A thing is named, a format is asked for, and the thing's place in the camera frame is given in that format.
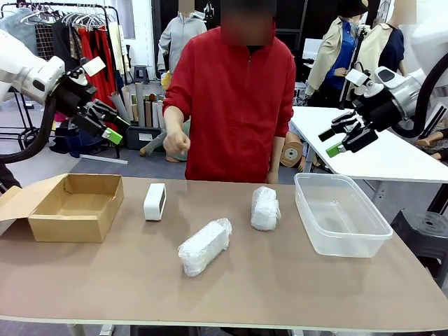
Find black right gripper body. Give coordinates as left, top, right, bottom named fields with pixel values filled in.
left=351, top=92, right=404, bottom=134

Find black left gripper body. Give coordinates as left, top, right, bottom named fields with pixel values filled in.
left=55, top=71, right=106, bottom=137

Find white unwrapped clock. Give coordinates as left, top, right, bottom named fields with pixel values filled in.
left=143, top=183, right=167, bottom=222

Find bubble clock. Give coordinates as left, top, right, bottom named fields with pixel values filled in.
left=249, top=185, right=282, bottom=232
left=177, top=217, right=233, bottom=277

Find person's left forearm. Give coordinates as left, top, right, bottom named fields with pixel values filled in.
left=268, top=135, right=286, bottom=174

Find person's right forearm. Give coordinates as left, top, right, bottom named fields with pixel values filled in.
left=163, top=106, right=186, bottom=138

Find person's right hand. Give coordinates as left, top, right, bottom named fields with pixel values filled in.
left=163, top=131, right=192, bottom=155

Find grey leaning paper roll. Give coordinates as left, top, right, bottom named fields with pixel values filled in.
left=107, top=91, right=132, bottom=127

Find beige paper roll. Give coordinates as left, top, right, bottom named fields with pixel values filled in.
left=121, top=85, right=136, bottom=123

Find black storage bin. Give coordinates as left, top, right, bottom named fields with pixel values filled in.
left=125, top=125, right=164, bottom=151

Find white metal bar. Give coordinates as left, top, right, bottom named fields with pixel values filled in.
left=79, top=153, right=129, bottom=165

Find red dress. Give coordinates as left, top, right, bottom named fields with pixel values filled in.
left=77, top=27, right=120, bottom=106

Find grey upright paper roll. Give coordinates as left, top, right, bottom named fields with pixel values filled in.
left=135, top=82, right=146, bottom=128

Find white side table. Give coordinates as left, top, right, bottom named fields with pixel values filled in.
left=290, top=106, right=448, bottom=204

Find dark clothes pile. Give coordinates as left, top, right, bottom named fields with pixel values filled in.
left=48, top=120, right=106, bottom=158

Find child mannequin in grey clothes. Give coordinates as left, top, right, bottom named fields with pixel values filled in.
left=139, top=118, right=192, bottom=164

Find grey step stool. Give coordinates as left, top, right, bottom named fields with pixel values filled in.
left=132, top=64, right=151, bottom=85

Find skin-coloured mannequin parts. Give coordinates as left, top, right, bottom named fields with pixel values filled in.
left=415, top=118, right=448, bottom=162

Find white slatted panel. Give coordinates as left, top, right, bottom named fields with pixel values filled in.
left=418, top=104, right=448, bottom=141

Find brown cardboard spool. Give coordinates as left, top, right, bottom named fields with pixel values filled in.
left=279, top=131, right=306, bottom=169

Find black stand pole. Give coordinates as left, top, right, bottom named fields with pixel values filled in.
left=338, top=24, right=371, bottom=110

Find black garment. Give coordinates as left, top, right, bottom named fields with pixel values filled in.
left=52, top=21, right=83, bottom=71

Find mannequin in beige vest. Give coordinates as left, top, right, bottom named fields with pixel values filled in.
left=353, top=0, right=409, bottom=95

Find checkered garment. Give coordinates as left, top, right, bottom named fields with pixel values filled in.
left=34, top=22, right=55, bottom=62

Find cream garment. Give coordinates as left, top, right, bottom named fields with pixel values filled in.
left=107, top=22, right=131, bottom=83

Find mannequin in beige coat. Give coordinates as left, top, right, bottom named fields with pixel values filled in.
left=304, top=0, right=368, bottom=108

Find clear plastic container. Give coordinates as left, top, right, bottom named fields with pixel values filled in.
left=293, top=172, right=394, bottom=259

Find grey garment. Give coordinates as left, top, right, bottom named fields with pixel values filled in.
left=0, top=7, right=38, bottom=55

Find black clothes rack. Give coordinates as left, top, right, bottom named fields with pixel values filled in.
left=0, top=1, right=123, bottom=160

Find black metal stand leg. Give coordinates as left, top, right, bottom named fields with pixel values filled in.
left=426, top=183, right=448, bottom=214

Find open brown cardboard box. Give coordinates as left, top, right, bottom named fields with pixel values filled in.
left=0, top=173, right=125, bottom=244

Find black cloth object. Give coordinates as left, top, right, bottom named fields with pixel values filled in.
left=0, top=163, right=22, bottom=194

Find person in red jacket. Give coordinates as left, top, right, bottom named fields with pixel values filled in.
left=162, top=0, right=298, bottom=185

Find mannequin in grey hoodie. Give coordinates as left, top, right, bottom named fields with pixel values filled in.
left=156, top=0, right=208, bottom=74

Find black hat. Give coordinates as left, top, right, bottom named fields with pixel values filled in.
left=337, top=0, right=369, bottom=18

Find black plastic stool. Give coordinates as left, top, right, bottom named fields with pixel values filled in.
left=390, top=209, right=448, bottom=281

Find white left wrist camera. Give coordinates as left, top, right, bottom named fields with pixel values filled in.
left=66, top=55, right=106, bottom=85

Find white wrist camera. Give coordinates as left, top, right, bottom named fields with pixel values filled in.
left=66, top=55, right=106, bottom=85
left=345, top=69, right=385, bottom=98

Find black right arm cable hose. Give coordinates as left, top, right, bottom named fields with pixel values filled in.
left=390, top=52, right=448, bottom=139

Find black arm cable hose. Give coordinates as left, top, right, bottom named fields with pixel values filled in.
left=0, top=94, right=57, bottom=165
left=390, top=52, right=448, bottom=139

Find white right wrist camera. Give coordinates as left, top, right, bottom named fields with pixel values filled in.
left=345, top=69, right=385, bottom=98

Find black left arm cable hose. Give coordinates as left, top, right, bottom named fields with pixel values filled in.
left=0, top=94, right=57, bottom=165

